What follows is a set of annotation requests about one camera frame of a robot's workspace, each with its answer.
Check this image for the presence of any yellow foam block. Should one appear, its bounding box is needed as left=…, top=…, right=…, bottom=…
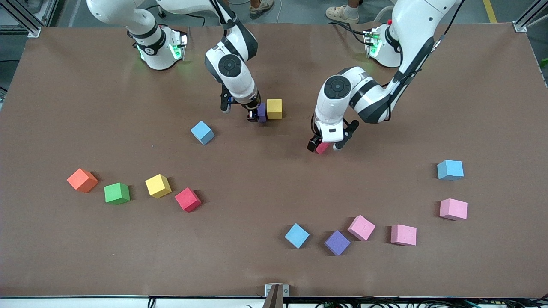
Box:
left=266, top=99, right=283, bottom=120
left=145, top=174, right=172, bottom=199

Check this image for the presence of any blue foam block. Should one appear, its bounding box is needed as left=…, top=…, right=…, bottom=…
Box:
left=437, top=160, right=465, bottom=181
left=285, top=223, right=310, bottom=249
left=190, top=121, right=215, bottom=146

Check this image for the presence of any pink foam block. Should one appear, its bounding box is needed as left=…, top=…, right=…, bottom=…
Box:
left=390, top=224, right=417, bottom=246
left=347, top=215, right=376, bottom=242
left=439, top=198, right=468, bottom=221

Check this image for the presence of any brown table cover mat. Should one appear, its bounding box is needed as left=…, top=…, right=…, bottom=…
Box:
left=0, top=22, right=548, bottom=299

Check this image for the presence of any person's bare leg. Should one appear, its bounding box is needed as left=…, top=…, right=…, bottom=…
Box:
left=250, top=0, right=275, bottom=19

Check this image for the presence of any person's sandalled foot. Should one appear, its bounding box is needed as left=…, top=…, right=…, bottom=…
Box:
left=325, top=4, right=361, bottom=24

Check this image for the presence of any green foam block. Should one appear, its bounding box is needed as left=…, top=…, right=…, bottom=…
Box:
left=104, top=182, right=131, bottom=205

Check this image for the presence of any orange foam block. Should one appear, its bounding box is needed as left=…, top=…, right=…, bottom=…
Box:
left=67, top=168, right=99, bottom=193

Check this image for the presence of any black left base cable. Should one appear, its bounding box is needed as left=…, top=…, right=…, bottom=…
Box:
left=329, top=21, right=369, bottom=45

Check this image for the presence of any metal camera post bracket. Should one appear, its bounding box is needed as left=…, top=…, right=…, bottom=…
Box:
left=263, top=284, right=289, bottom=308

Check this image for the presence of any aluminium frame post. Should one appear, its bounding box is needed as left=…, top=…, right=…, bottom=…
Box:
left=514, top=0, right=548, bottom=33
left=0, top=0, right=42, bottom=38

